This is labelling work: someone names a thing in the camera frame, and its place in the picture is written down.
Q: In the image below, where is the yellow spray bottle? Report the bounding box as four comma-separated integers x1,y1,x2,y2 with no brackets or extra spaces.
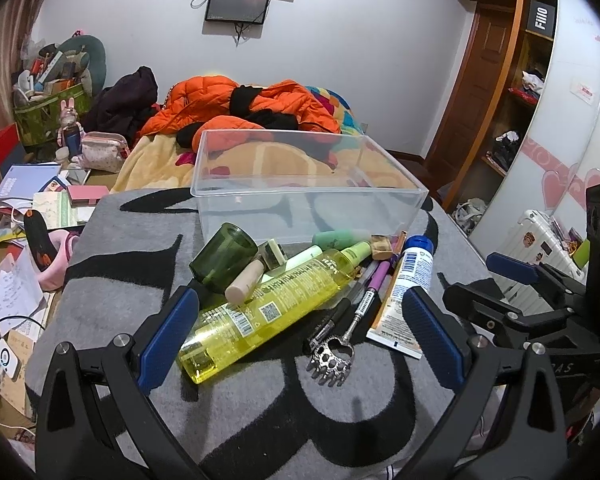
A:
178,242,372,385

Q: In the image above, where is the white blue cream tube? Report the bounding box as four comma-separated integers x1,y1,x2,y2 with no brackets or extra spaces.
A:
366,235,434,360

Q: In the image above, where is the purple handle back scratcher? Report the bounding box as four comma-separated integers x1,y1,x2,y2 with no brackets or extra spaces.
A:
306,260,391,387

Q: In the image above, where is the dark green glass bottle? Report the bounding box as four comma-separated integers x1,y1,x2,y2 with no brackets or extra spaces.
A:
189,222,258,295

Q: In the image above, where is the white charger device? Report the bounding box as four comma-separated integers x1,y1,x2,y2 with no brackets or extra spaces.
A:
0,334,20,380

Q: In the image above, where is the pink slipper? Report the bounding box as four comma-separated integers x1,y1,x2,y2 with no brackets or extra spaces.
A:
23,209,79,292

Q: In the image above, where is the gold lipstick case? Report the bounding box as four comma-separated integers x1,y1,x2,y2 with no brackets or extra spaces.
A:
370,235,393,261

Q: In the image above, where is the beige foundation tube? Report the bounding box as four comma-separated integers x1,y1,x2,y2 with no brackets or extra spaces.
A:
225,258,265,304

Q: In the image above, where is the black pen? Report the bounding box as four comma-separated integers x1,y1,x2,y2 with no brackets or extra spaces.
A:
307,261,379,352

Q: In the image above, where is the wooden wardrobe shelf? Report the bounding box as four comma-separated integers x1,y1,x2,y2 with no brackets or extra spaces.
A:
425,0,557,212

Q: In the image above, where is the mint green tube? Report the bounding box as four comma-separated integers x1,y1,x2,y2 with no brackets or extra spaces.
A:
312,229,372,250

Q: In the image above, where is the pink flat box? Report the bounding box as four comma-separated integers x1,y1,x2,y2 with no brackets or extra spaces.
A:
67,185,109,207

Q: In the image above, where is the small square compact box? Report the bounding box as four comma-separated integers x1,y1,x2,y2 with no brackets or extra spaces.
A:
257,238,287,271

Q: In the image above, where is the colourful yellow bedspread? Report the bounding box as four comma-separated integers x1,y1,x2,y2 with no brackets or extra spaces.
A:
114,87,416,192

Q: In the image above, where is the light green white tube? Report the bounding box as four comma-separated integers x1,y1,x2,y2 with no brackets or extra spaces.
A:
261,245,323,283

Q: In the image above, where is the blue notebook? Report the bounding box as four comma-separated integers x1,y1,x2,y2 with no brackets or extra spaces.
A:
0,164,61,200

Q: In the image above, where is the black Fiio box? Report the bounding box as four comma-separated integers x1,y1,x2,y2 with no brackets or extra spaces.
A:
526,0,556,39

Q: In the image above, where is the pink floral pouch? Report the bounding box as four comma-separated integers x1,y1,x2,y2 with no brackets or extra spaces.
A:
79,131,130,174

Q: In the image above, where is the pink rabbit figurine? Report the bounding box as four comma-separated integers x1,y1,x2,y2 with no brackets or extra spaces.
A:
57,98,84,158

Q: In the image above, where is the clear plastic storage box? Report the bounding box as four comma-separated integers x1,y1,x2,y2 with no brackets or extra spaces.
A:
190,129,428,244

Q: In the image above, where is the green storage basket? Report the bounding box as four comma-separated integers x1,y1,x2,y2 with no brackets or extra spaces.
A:
14,84,92,146

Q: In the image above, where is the dark purple coat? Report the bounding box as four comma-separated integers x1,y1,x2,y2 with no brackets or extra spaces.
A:
81,66,158,146

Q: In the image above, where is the orange puffer jacket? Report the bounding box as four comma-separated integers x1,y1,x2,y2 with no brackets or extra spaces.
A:
136,75,340,152

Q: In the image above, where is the green neck pillow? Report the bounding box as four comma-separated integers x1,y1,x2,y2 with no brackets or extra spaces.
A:
58,35,107,96

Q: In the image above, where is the small wall monitor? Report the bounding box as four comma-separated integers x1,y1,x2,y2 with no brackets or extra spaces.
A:
204,0,270,25

